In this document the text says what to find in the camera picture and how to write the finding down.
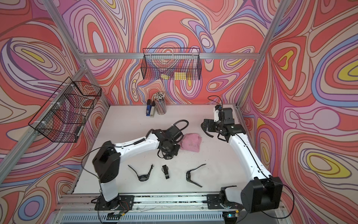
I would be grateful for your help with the yellow sponge in basket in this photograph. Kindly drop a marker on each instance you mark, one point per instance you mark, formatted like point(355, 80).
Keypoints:
point(179, 76)

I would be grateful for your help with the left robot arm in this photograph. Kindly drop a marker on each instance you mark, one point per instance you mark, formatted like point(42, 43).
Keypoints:
point(107, 161)

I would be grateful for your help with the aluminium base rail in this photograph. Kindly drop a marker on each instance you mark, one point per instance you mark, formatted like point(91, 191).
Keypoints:
point(147, 202)

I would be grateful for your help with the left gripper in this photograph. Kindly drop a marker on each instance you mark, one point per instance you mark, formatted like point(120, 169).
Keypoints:
point(176, 151)

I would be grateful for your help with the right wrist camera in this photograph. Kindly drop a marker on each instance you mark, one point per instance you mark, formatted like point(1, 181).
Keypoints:
point(218, 113)

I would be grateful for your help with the pink microfibre cloth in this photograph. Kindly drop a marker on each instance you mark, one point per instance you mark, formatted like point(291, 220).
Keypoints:
point(191, 142)

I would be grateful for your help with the blue marker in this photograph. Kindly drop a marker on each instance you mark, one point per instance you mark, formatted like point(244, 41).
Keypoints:
point(148, 107)

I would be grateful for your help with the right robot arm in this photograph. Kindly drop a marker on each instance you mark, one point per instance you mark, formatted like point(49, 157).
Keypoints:
point(263, 191)

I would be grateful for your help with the wall wire basket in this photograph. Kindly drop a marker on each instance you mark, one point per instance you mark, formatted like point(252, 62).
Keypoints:
point(63, 116)
point(157, 61)

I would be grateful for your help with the back wall wire basket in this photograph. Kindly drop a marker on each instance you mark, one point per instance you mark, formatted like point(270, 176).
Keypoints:
point(157, 61)

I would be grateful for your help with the pencil cup with pencils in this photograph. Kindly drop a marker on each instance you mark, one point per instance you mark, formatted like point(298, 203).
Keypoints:
point(160, 102)

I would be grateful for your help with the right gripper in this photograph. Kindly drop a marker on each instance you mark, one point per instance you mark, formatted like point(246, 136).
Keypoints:
point(211, 122)

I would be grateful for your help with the left wall wire basket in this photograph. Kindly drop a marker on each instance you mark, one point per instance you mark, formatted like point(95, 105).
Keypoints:
point(63, 116)

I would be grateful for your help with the small yellow block in basket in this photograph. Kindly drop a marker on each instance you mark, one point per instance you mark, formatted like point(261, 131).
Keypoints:
point(165, 77)

